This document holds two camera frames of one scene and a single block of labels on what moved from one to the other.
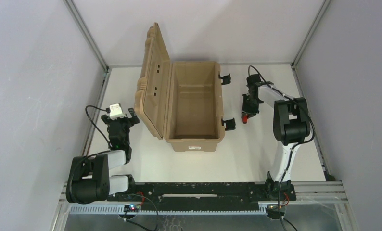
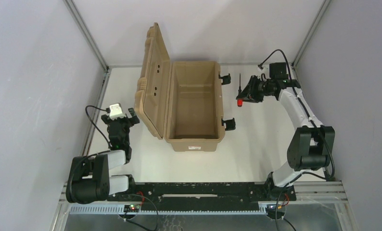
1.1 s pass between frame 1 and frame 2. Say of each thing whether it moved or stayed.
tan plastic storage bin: stayed
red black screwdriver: moved
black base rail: stayed
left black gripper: stayed
